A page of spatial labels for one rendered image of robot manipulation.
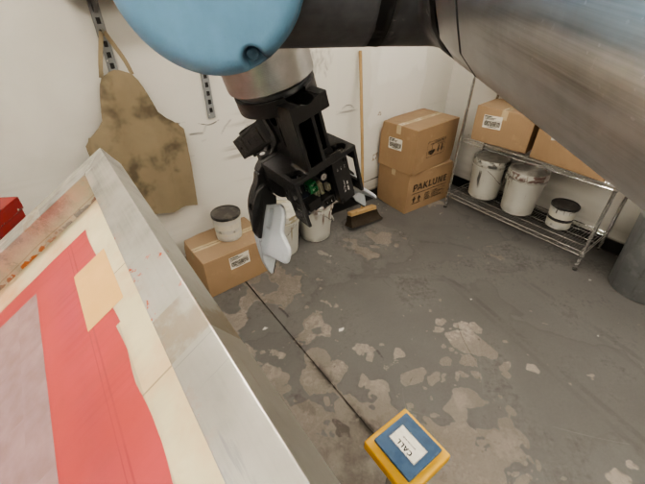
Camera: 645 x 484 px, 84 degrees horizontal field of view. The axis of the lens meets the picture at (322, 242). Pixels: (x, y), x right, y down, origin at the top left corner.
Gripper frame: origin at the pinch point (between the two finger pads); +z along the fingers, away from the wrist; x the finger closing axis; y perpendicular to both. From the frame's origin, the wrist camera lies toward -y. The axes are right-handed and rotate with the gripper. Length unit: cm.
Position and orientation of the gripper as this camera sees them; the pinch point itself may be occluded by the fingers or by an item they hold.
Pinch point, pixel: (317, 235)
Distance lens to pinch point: 45.7
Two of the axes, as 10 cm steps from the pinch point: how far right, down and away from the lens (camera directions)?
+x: 7.7, -5.7, 2.9
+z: 2.3, 6.8, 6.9
